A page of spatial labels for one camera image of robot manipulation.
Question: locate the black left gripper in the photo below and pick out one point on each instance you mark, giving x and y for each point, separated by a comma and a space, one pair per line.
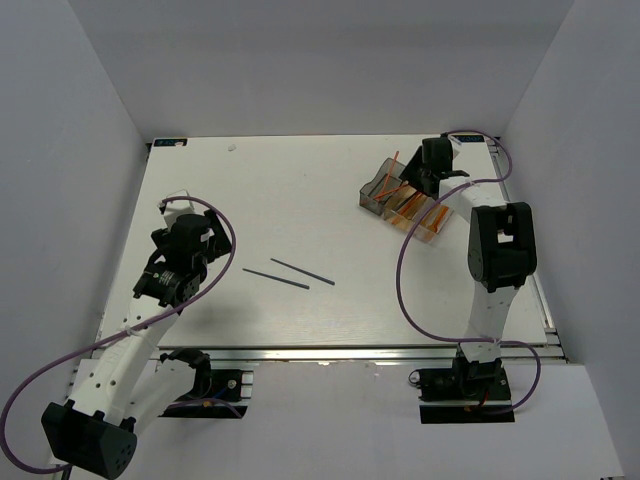
218, 242

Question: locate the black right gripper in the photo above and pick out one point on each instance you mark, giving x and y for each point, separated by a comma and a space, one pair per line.
410, 172

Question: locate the orange plastic knife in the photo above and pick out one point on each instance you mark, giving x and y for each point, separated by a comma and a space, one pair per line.
408, 206

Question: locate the yellow plastic knife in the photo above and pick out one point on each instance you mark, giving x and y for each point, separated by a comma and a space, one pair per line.
400, 201

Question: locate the orange chopstick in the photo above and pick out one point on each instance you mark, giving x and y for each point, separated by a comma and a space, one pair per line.
389, 172
389, 192

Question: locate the blue chopstick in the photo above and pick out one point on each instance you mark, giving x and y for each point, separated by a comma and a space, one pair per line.
277, 279
304, 272

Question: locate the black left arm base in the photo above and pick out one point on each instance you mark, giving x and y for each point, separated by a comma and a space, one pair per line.
217, 393

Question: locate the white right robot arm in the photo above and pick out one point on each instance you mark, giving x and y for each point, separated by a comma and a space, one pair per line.
501, 253

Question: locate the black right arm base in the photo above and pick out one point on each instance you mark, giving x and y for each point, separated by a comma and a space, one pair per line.
443, 401

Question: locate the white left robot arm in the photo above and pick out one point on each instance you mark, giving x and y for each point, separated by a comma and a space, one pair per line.
98, 427

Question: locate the blue corner label sticker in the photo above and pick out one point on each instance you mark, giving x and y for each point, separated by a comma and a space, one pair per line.
470, 138
170, 142

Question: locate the amber plastic container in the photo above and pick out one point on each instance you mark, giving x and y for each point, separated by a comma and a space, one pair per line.
407, 222

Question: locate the clear plastic container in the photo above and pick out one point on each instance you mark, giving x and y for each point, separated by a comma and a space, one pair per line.
422, 233

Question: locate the smoky grey plastic container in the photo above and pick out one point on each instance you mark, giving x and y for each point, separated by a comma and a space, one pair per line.
372, 188

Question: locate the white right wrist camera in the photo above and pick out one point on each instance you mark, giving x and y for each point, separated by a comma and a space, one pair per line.
456, 145

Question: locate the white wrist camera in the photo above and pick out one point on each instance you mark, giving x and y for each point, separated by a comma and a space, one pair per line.
170, 211
456, 145

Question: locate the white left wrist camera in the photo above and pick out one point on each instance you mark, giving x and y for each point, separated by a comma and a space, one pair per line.
170, 211

